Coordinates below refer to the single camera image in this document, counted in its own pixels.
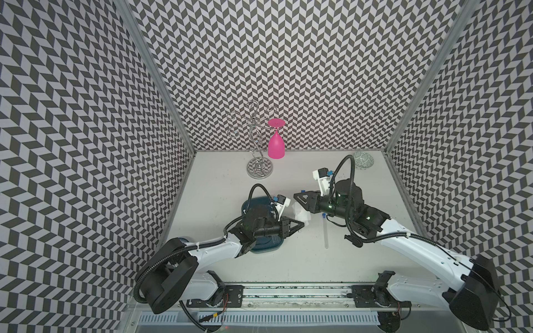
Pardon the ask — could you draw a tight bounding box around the blue capped test tube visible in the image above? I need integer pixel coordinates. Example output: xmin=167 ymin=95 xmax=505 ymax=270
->
xmin=322 ymin=213 xmax=329 ymax=249

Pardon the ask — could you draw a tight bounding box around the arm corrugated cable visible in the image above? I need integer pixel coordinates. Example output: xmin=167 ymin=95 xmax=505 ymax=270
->
xmin=248 ymin=183 xmax=278 ymax=213
xmin=328 ymin=155 xmax=357 ymax=209

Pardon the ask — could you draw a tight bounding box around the teal plastic water tub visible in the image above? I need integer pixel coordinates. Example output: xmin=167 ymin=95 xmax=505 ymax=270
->
xmin=241 ymin=196 xmax=284 ymax=254

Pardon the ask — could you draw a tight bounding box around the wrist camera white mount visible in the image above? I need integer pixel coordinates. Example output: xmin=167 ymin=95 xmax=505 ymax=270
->
xmin=312 ymin=168 xmax=334 ymax=196
xmin=273 ymin=194 xmax=291 ymax=221

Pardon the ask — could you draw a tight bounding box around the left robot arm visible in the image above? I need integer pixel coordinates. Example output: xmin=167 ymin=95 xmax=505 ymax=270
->
xmin=133 ymin=205 xmax=305 ymax=314

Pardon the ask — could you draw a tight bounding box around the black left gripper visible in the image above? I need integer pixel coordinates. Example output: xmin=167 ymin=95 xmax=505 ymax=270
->
xmin=254 ymin=215 xmax=304 ymax=239

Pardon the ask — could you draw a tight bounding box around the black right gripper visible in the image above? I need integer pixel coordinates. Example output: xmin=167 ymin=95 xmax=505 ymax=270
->
xmin=293 ymin=189 xmax=352 ymax=220

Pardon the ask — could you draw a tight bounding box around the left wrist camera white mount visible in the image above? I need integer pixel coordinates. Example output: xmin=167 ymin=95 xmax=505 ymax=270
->
xmin=273 ymin=194 xmax=291 ymax=221

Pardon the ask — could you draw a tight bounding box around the patterned ceramic bowl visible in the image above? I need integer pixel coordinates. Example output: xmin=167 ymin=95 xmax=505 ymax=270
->
xmin=353 ymin=151 xmax=374 ymax=170

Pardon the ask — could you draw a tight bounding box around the pink plastic wine glass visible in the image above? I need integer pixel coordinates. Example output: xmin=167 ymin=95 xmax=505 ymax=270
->
xmin=268 ymin=118 xmax=285 ymax=160

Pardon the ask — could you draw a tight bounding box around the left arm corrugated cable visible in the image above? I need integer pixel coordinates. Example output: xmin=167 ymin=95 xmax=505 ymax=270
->
xmin=248 ymin=183 xmax=278 ymax=213

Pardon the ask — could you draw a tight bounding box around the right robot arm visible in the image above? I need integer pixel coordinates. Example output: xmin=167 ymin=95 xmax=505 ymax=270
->
xmin=294 ymin=179 xmax=504 ymax=331

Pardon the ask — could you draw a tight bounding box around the chrome glass rack stand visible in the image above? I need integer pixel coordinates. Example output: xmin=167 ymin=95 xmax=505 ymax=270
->
xmin=226 ymin=100 xmax=273 ymax=180

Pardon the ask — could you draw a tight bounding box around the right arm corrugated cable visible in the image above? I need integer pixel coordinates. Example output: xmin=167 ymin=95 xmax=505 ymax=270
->
xmin=328 ymin=155 xmax=357 ymax=209

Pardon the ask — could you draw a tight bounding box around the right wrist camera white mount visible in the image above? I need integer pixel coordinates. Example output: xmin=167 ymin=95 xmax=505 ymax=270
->
xmin=312 ymin=168 xmax=334 ymax=196

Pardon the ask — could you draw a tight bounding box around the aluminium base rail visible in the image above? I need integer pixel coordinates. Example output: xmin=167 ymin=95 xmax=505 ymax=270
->
xmin=187 ymin=282 xmax=413 ymax=313

